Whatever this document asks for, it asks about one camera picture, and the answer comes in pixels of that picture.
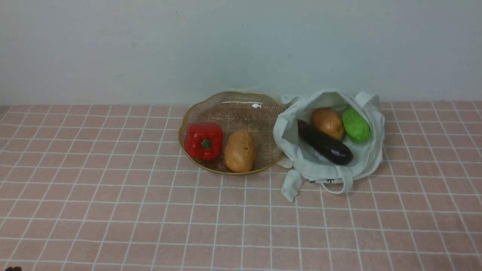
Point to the dark purple eggplant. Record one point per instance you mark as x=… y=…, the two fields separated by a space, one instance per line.
x=332 y=149

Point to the white cloth bag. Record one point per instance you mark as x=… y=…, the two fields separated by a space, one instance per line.
x=306 y=164

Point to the brown potato in bag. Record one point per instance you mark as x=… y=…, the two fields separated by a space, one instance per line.
x=328 y=121

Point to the brown potato on plate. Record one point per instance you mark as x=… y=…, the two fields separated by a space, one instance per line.
x=240 y=152

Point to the red bell pepper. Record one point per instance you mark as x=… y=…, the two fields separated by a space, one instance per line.
x=203 y=140

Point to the green vegetable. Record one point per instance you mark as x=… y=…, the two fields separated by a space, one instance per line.
x=356 y=128

